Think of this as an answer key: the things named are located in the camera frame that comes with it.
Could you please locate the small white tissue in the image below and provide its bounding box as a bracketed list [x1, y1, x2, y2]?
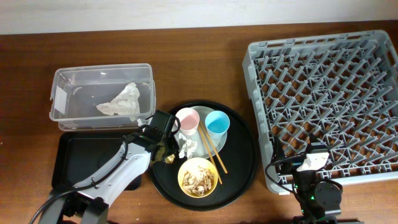
[178, 133, 198, 159]

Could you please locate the pink cup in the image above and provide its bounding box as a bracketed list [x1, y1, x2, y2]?
[175, 108, 200, 136]

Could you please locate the large white napkin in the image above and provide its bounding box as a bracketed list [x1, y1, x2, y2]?
[96, 82, 141, 121]

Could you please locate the yellow bowl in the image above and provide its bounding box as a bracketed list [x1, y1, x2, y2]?
[178, 157, 218, 198]

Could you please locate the blue cup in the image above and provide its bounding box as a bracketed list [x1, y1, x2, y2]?
[205, 111, 230, 139]

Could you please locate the food scraps pile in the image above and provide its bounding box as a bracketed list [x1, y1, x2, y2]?
[182, 166, 215, 197]

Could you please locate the gold foil wrapper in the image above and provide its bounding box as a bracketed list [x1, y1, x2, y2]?
[164, 154, 175, 164]

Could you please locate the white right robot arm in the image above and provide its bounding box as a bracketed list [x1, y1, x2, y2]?
[271, 134, 343, 224]

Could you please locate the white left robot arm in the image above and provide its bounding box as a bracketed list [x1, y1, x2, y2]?
[30, 127, 179, 223]

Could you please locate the clear plastic waste bin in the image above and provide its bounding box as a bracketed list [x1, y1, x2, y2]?
[49, 63, 156, 131]

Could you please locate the grey plastic dishwasher rack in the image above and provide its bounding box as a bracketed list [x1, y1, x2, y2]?
[243, 30, 397, 194]

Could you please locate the wooden chopstick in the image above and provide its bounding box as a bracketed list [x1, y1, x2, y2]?
[200, 121, 228, 174]
[198, 126, 223, 185]

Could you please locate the grey round plate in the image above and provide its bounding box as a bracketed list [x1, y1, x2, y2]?
[174, 106, 213, 159]

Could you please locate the round black serving tray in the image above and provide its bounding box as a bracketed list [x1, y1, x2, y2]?
[148, 101, 259, 211]

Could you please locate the black rectangular tray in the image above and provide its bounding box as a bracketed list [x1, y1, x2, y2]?
[52, 131, 128, 188]

